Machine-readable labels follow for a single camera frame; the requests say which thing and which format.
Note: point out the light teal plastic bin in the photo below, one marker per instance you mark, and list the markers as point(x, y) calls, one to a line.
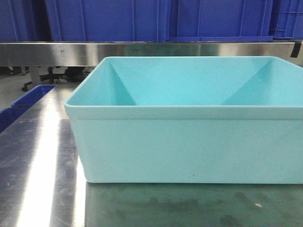
point(190, 120)

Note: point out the black office chair base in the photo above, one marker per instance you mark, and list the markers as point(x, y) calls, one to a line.
point(36, 78)

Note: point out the large blue plastic crate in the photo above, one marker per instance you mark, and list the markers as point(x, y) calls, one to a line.
point(160, 21)

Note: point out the blue bin lower left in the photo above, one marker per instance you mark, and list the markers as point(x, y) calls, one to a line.
point(22, 104)

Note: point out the blue crate upper left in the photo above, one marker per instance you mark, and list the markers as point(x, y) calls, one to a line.
point(23, 21)

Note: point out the blue ribbed crate upper right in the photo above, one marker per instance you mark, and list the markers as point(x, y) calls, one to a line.
point(287, 19)

